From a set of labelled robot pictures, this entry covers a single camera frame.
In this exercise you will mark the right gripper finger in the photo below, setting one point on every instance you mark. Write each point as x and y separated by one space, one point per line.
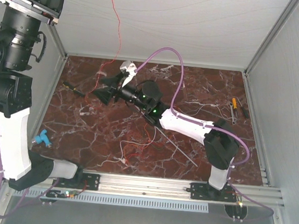
104 94
112 81

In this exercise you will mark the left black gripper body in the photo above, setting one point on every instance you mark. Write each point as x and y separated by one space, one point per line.
22 30

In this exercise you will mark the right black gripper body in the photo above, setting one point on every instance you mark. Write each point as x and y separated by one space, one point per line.
126 93

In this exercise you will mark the long white zip tie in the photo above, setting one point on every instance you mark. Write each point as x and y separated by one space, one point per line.
157 146

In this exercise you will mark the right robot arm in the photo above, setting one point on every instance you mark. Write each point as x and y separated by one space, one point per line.
220 146

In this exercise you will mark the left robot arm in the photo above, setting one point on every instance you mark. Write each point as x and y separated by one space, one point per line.
19 166

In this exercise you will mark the blue plastic fitting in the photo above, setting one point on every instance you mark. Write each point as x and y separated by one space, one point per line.
42 138

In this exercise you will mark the silver wrench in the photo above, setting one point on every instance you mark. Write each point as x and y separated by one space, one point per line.
232 114

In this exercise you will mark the small circuit board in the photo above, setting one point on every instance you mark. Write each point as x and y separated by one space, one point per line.
71 194

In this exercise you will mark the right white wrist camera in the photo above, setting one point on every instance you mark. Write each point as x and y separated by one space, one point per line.
128 69

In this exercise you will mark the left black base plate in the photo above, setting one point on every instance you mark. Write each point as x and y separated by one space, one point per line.
88 181

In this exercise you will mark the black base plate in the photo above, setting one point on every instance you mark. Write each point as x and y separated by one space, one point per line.
88 181
205 192

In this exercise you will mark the aluminium front rail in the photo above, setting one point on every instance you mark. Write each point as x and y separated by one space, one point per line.
137 185

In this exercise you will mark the slotted grey cable duct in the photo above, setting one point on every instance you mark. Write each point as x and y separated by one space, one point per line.
129 201

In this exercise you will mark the yellow handled screwdriver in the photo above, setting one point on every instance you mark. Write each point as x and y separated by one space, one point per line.
234 103

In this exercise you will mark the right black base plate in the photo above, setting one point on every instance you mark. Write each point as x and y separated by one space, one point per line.
205 192

